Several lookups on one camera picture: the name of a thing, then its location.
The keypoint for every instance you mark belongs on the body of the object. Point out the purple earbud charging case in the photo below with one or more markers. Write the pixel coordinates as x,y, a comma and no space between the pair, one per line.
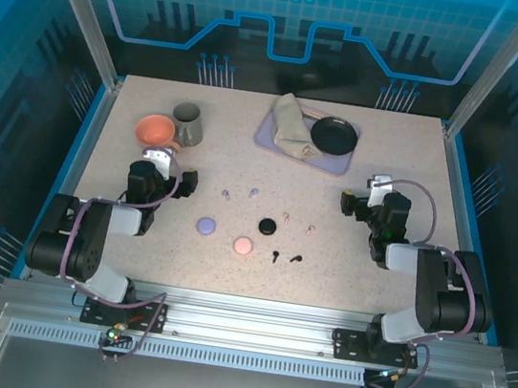
206,226

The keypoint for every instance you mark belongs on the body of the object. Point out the pink earbud charging case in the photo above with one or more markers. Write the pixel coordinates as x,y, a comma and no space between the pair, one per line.
243,246

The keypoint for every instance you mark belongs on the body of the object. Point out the black earbud charging case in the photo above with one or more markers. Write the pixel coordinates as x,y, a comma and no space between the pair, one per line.
268,226

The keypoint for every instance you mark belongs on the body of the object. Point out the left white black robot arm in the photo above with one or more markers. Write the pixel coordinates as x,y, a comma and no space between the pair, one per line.
89,237

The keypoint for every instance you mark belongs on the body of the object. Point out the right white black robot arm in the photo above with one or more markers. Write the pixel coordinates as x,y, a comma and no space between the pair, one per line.
439,287

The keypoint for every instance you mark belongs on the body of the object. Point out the grey ceramic mug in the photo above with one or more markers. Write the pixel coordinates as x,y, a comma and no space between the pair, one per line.
191,132

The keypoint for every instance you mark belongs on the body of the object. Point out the orange ceramic cup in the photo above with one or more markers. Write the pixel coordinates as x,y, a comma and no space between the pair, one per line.
154,131

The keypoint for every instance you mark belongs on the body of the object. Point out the black round plate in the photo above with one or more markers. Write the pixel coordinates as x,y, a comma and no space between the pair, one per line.
333,136

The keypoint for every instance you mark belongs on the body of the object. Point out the lavender plastic tray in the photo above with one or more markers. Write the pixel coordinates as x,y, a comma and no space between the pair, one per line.
265,134

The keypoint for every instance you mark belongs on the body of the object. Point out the beige folded cloth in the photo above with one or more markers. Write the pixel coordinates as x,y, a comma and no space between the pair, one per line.
292,126

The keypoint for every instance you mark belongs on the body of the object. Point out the brown wooden utensil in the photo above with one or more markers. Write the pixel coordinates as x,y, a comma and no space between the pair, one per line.
313,113

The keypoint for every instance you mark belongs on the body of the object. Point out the left green LED connector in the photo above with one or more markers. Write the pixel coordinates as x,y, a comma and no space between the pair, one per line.
112,335

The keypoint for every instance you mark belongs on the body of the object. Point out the green led connector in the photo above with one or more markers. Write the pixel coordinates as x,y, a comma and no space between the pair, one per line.
390,376
112,335

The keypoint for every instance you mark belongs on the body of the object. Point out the right green LED connector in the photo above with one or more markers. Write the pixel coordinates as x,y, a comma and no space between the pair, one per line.
390,376

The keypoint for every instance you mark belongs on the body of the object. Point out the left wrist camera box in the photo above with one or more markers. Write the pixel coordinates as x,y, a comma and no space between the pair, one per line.
158,158

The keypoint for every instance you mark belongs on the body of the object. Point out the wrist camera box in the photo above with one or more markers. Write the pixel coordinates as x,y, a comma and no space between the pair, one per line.
158,158
378,185

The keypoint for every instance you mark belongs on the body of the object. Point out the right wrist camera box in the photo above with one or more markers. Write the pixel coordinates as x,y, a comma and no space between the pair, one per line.
378,185

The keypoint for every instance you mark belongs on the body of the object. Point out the left aluminium side rail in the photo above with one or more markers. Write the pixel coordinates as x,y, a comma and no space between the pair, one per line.
82,154

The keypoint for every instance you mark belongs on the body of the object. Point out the aluminium side rail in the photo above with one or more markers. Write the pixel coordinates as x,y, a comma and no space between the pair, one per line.
460,208
82,154

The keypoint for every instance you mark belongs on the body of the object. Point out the right aluminium side rail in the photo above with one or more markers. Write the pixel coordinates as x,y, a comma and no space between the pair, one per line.
460,208

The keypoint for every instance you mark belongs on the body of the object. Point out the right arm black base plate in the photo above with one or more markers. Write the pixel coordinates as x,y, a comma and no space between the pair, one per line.
346,346

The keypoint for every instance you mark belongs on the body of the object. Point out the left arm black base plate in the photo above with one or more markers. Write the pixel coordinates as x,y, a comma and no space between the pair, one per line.
92,314

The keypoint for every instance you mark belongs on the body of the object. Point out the aluminium mounting rail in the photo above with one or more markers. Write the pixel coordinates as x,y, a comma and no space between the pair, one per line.
246,322

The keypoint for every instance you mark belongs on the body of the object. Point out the right aluminium frame post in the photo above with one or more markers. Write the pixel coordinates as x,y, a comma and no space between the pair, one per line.
492,77

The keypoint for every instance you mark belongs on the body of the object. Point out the aluminium frame post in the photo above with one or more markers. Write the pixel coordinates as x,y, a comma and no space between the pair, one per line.
492,77
85,20

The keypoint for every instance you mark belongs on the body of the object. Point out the left aluminium frame post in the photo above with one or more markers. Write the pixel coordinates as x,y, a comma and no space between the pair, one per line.
85,20

